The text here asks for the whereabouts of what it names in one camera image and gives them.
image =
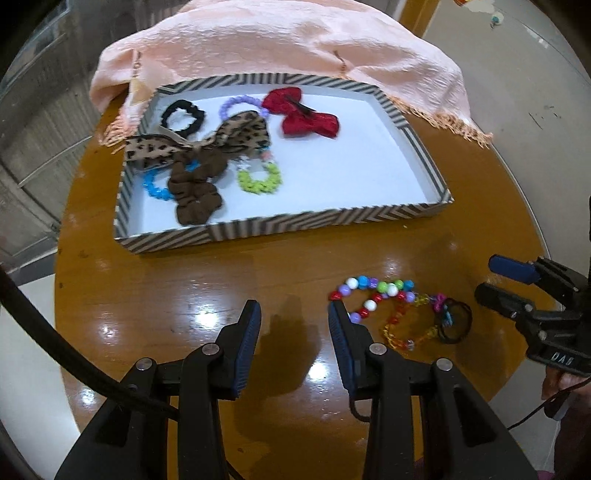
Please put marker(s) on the wooden door frame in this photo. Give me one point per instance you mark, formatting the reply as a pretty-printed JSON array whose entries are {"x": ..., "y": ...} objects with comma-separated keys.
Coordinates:
[{"x": 415, "y": 16}]

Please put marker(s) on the striped shallow box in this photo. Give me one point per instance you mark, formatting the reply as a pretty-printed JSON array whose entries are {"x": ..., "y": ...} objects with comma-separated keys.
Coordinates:
[{"x": 323, "y": 175}]

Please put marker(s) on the red bow hair clip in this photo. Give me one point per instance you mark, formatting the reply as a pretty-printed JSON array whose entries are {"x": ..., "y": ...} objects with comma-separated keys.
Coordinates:
[{"x": 318, "y": 124}]

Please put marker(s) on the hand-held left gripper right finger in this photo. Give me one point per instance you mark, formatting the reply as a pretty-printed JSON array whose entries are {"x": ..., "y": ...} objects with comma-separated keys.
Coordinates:
[{"x": 344, "y": 344}]

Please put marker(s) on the brown scrunchie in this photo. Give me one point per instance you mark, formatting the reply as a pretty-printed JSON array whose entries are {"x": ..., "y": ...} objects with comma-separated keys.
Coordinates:
[{"x": 184, "y": 212}]

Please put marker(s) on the person's right hand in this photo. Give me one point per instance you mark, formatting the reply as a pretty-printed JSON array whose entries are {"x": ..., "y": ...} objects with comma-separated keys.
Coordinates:
[{"x": 556, "y": 383}]

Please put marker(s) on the leopard print bow scrunchie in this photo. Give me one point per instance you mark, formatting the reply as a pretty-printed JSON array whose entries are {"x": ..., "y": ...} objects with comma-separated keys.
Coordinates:
[{"x": 244, "y": 131}]

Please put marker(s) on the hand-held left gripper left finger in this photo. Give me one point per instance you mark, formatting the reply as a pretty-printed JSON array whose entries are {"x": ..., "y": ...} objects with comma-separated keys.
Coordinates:
[{"x": 247, "y": 344}]

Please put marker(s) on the black scrunchie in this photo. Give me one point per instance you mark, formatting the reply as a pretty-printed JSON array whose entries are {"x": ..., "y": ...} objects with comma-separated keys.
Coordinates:
[{"x": 182, "y": 103}]

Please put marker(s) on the grey metal shutter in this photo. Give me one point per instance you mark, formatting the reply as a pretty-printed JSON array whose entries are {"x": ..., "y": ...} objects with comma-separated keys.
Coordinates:
[{"x": 37, "y": 138}]

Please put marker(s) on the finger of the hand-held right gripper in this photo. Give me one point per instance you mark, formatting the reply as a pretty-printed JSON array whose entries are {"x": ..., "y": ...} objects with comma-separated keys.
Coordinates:
[
  {"x": 508, "y": 267},
  {"x": 498, "y": 297}
]

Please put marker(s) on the peach fringed cloth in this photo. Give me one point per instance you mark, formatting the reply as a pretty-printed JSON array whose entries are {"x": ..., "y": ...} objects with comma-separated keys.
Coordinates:
[{"x": 277, "y": 41}]

